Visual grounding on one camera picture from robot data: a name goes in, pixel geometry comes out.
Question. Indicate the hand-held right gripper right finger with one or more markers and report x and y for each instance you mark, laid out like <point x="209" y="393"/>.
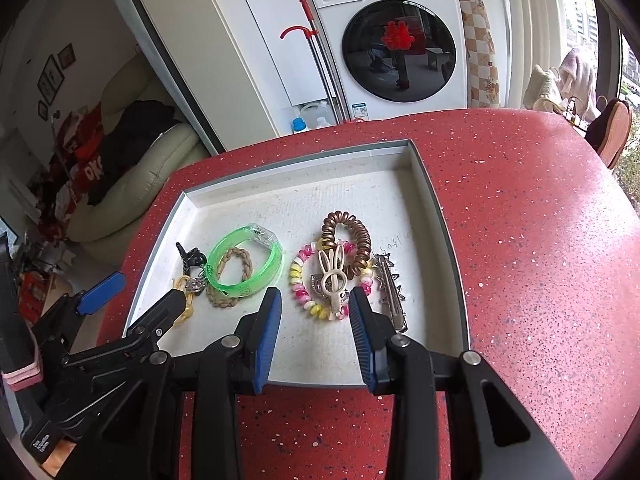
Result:
<point x="364" y="345"/>

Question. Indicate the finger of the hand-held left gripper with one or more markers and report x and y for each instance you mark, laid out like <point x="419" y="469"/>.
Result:
<point x="102" y="292"/>
<point x="160" y="315"/>

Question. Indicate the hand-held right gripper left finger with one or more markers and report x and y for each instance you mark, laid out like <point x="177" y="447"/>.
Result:
<point x="265" y="340"/>

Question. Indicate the silver star hair barrette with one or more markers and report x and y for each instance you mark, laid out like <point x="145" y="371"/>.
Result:
<point x="395" y="310"/>

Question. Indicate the small black hair clip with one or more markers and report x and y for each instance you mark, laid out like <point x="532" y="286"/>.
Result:
<point x="189" y="257"/>

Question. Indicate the cream rabbit hair clip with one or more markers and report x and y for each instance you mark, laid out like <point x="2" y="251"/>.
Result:
<point x="334" y="280"/>

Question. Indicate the translucent green bangle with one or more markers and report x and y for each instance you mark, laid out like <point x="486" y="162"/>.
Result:
<point x="271" y="265"/>

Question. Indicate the shallow white cardboard tray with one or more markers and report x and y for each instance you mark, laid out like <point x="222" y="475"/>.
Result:
<point x="280" y="200"/>

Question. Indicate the cream leather sofa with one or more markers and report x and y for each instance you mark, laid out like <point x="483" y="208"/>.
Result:
<point x="140" y="195"/>

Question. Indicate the red printed garment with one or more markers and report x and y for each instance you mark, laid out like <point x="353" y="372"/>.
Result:
<point x="85" y="160"/>

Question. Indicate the black garment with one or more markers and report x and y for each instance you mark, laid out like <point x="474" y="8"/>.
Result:
<point x="135" y="145"/>

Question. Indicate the blue capped bottle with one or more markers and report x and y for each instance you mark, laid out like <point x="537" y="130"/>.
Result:
<point x="298" y="125"/>

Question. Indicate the translucent plastic jug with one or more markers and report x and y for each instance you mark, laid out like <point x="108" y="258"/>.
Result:
<point x="314" y="110"/>

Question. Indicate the white front-load washing machine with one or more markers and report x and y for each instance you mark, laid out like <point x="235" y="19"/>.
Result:
<point x="340" y="95"/>

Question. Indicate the white tall cabinet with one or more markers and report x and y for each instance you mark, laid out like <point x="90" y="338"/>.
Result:
<point x="230" y="60"/>

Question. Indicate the beige hanging cloth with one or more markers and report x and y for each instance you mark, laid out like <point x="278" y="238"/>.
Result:
<point x="542" y="87"/>

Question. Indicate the checkered patterned cloth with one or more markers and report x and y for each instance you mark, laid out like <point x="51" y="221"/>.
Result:
<point x="480" y="50"/>

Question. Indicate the pink hanging cloth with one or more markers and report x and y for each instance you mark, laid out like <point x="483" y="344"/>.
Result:
<point x="580" y="75"/>

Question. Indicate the tiny dark picture frame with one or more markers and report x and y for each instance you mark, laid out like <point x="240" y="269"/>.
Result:
<point x="43" y="110"/>

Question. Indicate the large dark picture frame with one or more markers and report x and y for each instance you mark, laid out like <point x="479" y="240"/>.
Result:
<point x="51" y="80"/>

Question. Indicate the small dark picture frame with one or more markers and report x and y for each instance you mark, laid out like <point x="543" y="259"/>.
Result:
<point x="66" y="56"/>

